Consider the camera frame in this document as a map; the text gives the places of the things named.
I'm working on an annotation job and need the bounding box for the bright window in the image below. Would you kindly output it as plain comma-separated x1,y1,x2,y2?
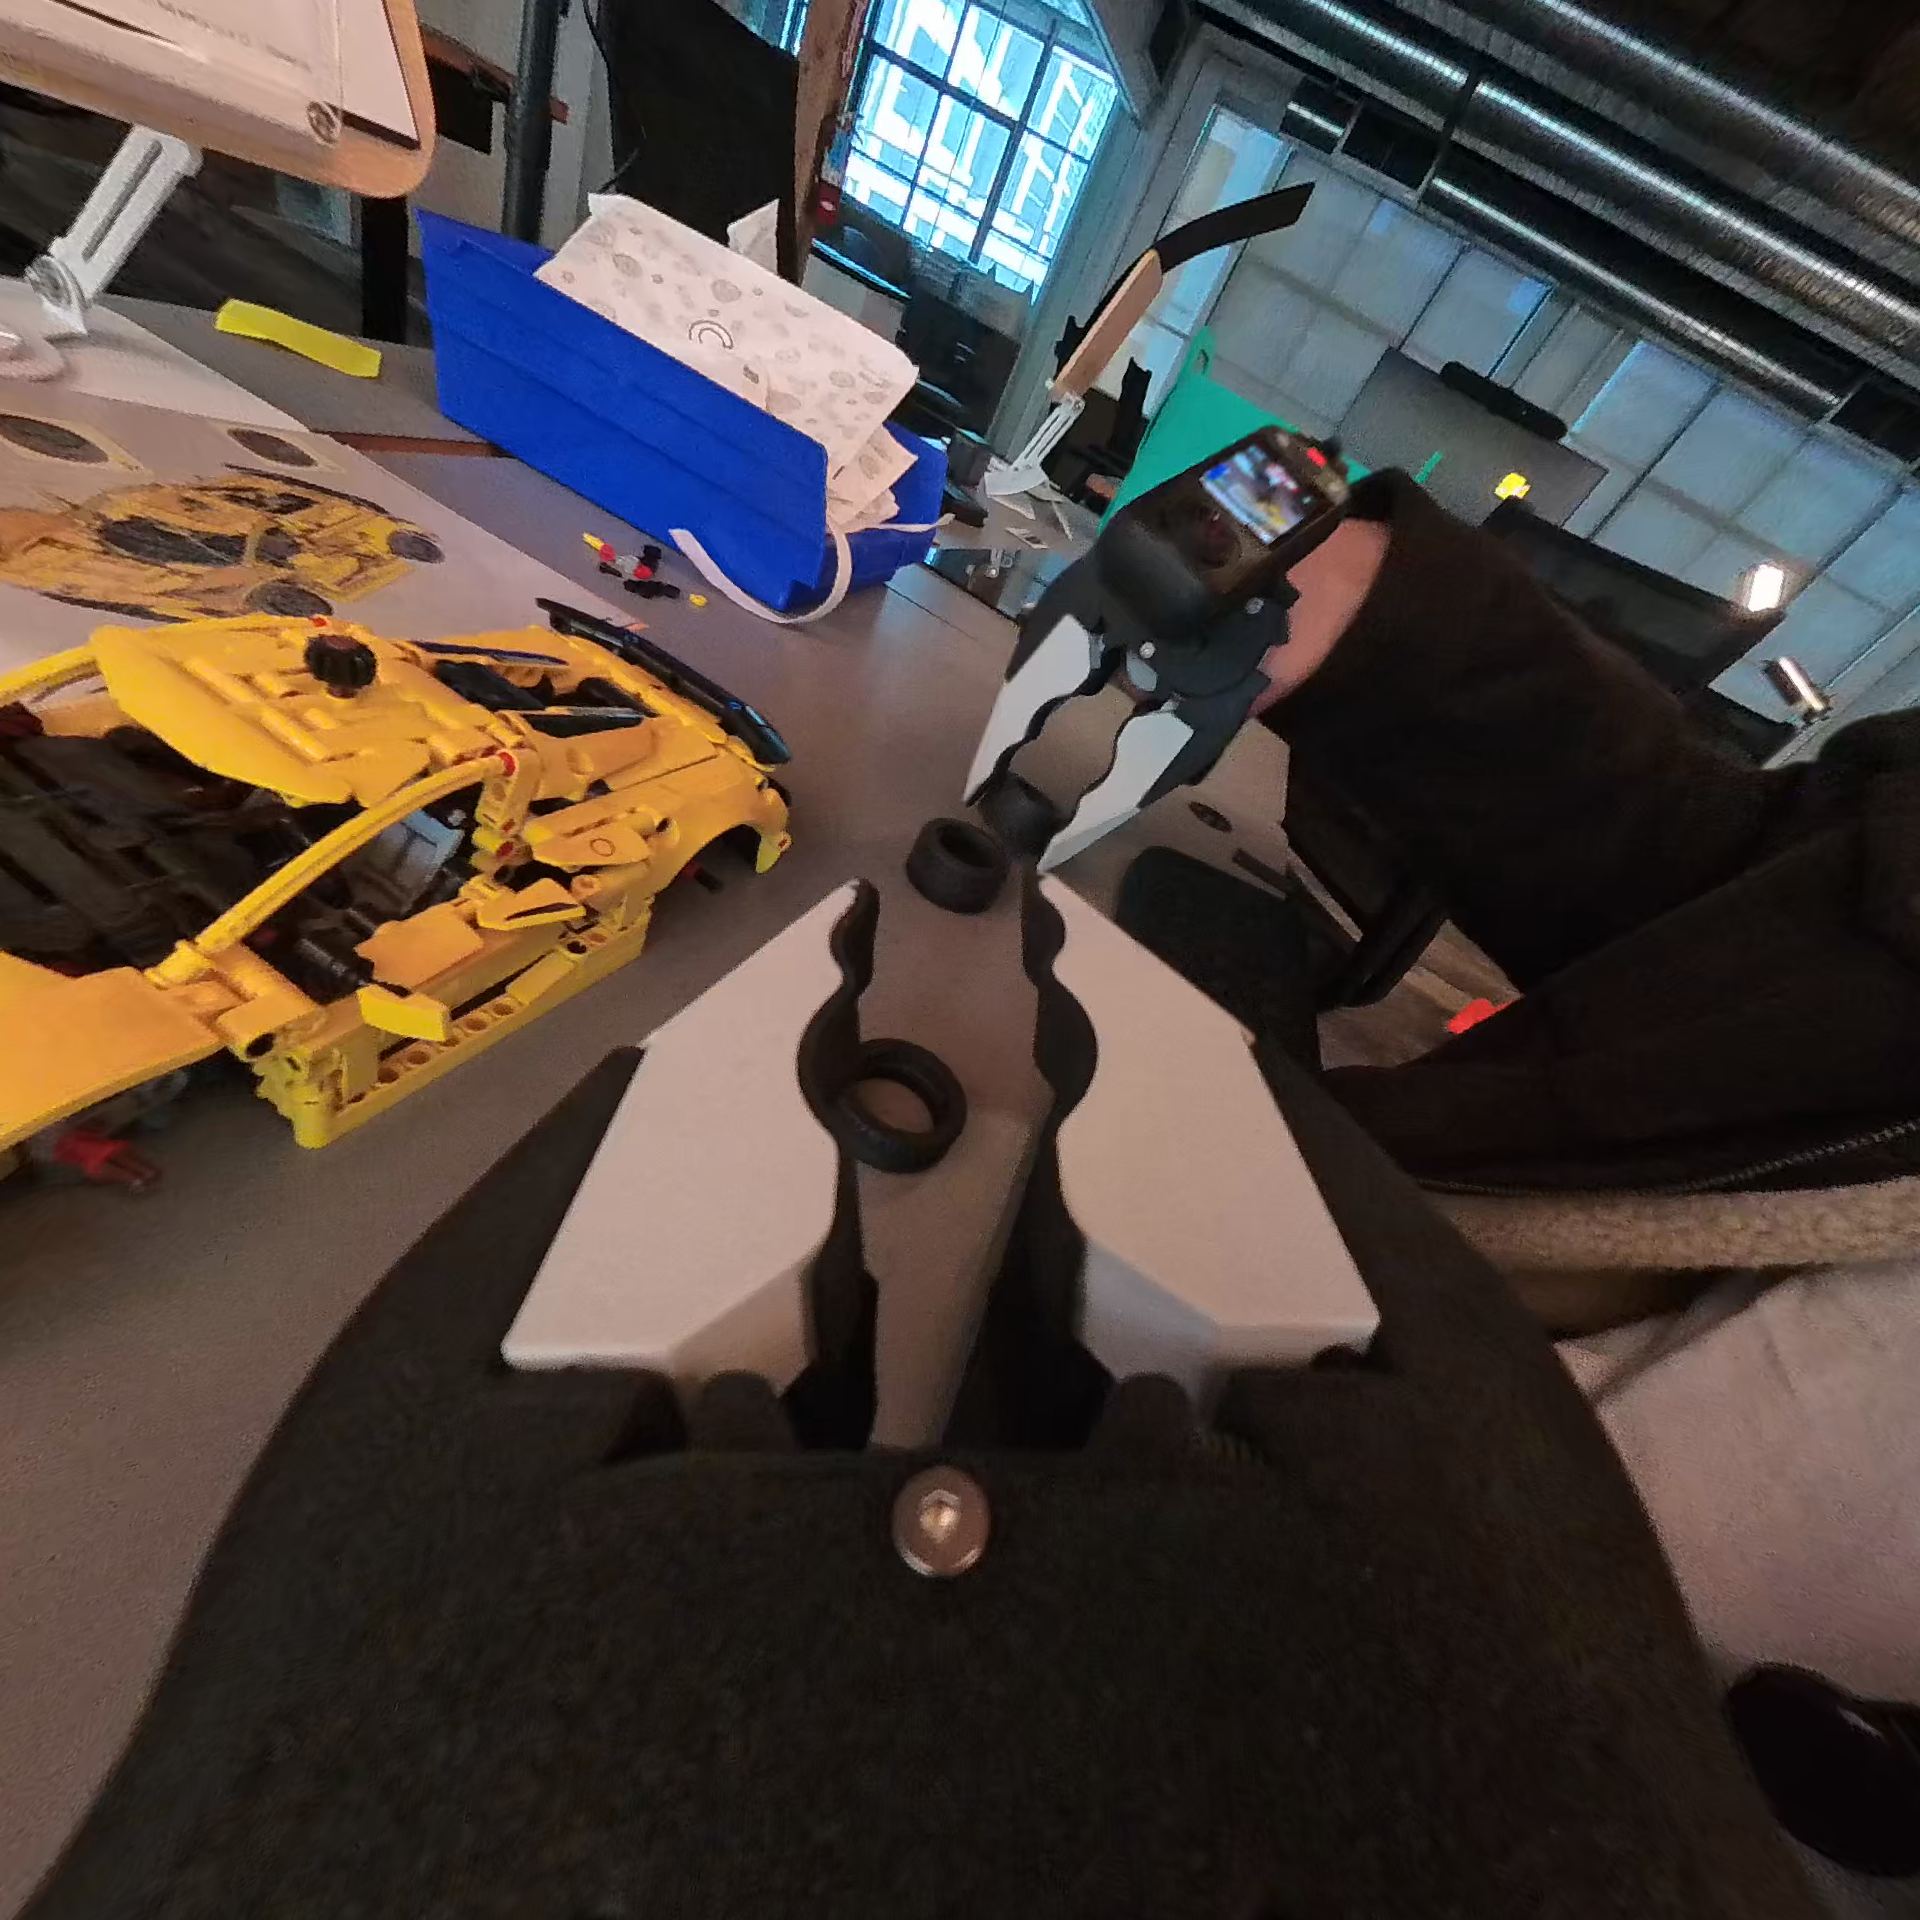
831,0,1123,296

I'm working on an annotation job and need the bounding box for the dark tilted panel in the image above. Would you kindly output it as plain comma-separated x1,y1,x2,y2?
1477,502,1787,695

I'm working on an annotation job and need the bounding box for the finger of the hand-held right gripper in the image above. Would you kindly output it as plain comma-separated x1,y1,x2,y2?
1035,701,1205,875
963,612,1100,807

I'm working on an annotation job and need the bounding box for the person's right hand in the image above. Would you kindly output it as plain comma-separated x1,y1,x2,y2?
1263,515,1391,713

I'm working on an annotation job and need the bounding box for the grey shirt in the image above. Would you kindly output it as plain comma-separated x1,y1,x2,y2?
1558,1276,1920,1705

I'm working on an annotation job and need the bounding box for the cluster of small loose bricks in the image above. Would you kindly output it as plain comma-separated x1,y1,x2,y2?
583,527,715,609

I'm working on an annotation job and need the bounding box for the yellow toy brick car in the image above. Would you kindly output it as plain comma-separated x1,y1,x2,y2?
0,596,797,1190

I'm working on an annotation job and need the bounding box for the silver ceiling duct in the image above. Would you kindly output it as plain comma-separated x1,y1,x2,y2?
1200,0,1920,408

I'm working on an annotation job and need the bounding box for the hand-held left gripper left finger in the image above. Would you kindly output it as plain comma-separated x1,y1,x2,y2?
497,880,885,1451

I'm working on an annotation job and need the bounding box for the grey desk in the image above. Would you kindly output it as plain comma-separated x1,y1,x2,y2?
0,292,1297,1907

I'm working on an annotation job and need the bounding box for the blue plastic bin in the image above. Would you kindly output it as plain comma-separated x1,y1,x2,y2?
415,209,950,596

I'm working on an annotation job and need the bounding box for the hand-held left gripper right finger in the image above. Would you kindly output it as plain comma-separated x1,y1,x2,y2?
959,872,1383,1451

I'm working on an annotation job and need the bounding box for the teal green box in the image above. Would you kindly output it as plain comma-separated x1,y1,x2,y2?
1102,326,1448,527

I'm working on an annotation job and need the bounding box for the wheel picture instruction booklet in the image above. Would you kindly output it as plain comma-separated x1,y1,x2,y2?
0,292,640,636

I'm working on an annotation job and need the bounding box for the small yellow object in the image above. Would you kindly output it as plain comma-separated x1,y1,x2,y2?
215,296,387,379

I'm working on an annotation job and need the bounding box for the black standing panel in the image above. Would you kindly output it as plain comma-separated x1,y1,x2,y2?
597,0,805,248

